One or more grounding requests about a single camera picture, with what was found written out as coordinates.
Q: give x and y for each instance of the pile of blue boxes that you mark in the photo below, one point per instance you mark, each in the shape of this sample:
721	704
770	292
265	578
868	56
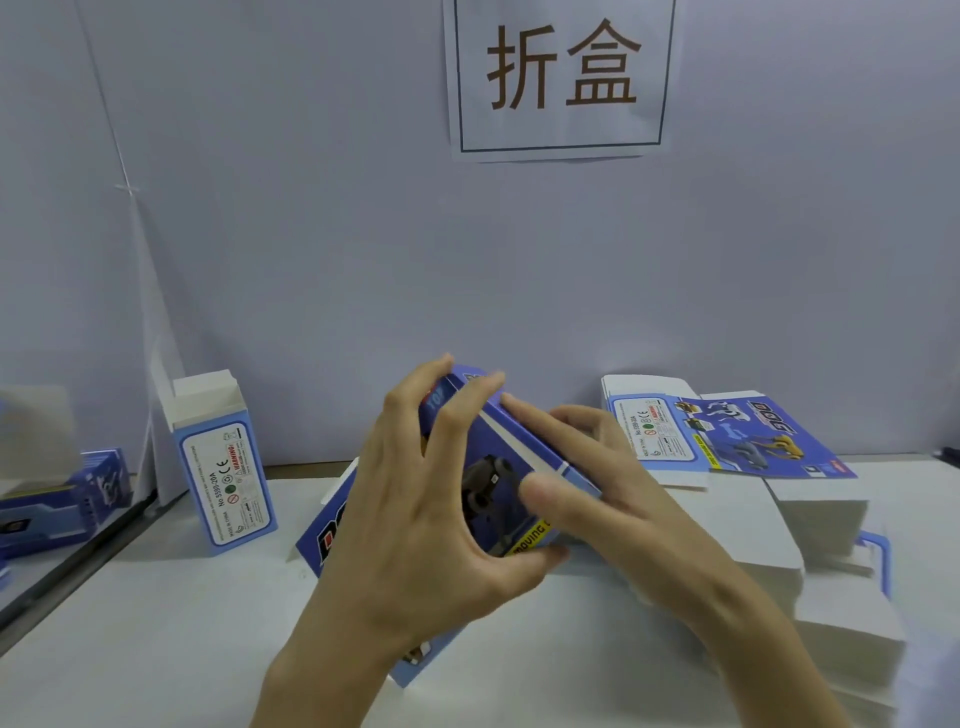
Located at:
60	503

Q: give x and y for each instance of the person's right hand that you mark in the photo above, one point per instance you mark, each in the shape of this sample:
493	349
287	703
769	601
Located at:
653	525

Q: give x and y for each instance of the person's right forearm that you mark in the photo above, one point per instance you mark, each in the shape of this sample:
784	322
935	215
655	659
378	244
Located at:
780	675

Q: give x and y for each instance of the blue dog-print cardboard box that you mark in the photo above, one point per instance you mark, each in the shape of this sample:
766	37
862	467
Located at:
503	480
225	488

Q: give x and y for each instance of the black object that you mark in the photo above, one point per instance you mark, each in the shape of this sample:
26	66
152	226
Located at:
951	455

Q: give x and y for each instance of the white paper wall sign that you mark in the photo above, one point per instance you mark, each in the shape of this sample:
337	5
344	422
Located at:
563	135

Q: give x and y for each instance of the person's left hand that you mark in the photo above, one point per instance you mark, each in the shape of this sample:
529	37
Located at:
405	563

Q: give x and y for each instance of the stack of boxes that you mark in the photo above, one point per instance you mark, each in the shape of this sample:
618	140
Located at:
833	600

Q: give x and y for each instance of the person's left forearm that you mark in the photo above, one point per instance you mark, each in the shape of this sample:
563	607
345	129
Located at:
308	705

